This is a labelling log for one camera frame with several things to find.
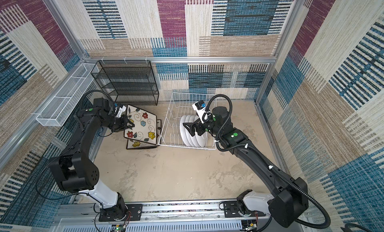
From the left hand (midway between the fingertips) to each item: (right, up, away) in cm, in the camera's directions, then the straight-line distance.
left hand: (132, 122), depth 83 cm
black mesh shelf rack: (-13, +29, +25) cm, 40 cm away
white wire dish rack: (+25, +12, +32) cm, 42 cm away
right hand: (+33, +1, -11) cm, 34 cm away
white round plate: (+28, -6, 0) cm, 29 cm away
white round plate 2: (+32, -5, -17) cm, 36 cm away
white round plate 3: (+34, -9, +2) cm, 35 cm away
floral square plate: (-4, -14, +12) cm, 19 cm away
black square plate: (+5, -2, +7) cm, 9 cm away
